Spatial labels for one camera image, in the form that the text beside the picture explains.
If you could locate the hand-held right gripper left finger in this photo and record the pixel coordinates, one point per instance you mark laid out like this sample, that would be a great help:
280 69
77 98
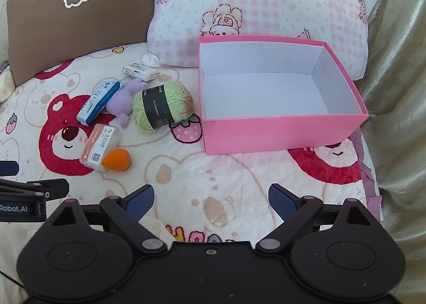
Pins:
141 203

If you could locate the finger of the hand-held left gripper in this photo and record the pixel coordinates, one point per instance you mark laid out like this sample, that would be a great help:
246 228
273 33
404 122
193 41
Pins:
8 168
50 187

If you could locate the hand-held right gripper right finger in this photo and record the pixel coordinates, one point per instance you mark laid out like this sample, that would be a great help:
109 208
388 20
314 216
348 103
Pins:
279 202

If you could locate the orange makeup sponge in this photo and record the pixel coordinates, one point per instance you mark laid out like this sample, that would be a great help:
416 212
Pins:
118 159

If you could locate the orange white packet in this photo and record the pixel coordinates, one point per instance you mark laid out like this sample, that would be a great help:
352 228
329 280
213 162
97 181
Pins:
100 144

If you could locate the pink cardboard box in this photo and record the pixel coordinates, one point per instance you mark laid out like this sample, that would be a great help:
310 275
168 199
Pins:
283 134

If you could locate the blue wet wipes pack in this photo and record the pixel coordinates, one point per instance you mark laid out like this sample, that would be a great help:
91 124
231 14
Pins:
96 101

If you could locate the purple plush toy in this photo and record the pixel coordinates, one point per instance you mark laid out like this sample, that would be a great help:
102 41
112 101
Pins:
121 101

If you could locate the green yarn ball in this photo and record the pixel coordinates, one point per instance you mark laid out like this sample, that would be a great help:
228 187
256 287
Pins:
176 97

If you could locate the white wet tissue pack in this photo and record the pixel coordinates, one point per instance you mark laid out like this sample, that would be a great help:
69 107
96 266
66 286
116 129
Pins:
139 71

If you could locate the cream plush toy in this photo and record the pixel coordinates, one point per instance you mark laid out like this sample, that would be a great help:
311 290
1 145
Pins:
6 87

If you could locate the brown embroidered pillow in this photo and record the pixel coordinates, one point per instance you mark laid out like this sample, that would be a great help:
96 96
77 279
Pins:
50 31

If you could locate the golden beige cloth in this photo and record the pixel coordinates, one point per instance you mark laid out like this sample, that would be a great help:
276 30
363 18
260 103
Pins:
399 91

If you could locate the pink checked pillow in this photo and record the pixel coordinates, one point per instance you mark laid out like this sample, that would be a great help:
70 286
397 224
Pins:
266 1

